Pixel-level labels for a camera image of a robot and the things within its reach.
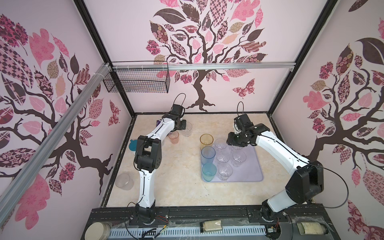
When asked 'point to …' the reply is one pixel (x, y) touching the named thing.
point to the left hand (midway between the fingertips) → (180, 125)
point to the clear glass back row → (238, 157)
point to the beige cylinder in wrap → (312, 228)
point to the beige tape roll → (99, 230)
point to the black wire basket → (138, 76)
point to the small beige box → (209, 225)
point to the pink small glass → (174, 136)
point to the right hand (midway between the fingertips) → (230, 139)
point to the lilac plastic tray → (250, 170)
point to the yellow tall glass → (206, 140)
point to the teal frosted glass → (209, 170)
